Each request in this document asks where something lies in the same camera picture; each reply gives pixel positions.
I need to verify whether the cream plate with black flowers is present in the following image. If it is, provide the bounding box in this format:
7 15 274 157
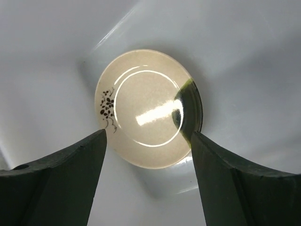
95 49 203 169

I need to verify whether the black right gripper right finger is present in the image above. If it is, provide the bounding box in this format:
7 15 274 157
191 132 301 226

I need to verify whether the white plastic bin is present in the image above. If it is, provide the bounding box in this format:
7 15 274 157
0 0 301 226

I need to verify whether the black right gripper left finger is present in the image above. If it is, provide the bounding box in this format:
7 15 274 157
0 129 107 226

